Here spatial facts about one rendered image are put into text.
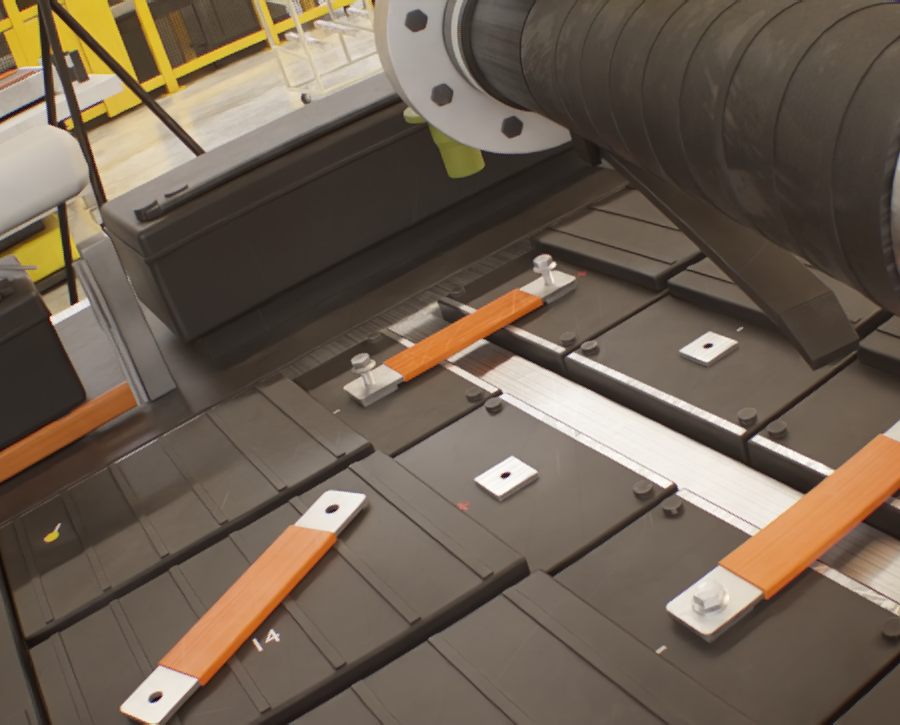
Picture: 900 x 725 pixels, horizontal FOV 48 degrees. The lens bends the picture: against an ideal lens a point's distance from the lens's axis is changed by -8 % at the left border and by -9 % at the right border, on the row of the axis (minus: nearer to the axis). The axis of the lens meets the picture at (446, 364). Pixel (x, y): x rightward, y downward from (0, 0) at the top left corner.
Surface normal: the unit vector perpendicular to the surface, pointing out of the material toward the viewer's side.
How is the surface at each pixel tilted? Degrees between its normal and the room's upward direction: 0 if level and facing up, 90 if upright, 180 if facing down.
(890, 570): 0
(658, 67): 56
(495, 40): 71
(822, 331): 36
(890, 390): 0
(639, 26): 41
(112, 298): 90
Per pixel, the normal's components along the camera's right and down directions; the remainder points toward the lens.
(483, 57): -0.94, 0.33
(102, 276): 0.47, 0.26
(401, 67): 0.24, 0.37
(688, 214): -0.25, -0.75
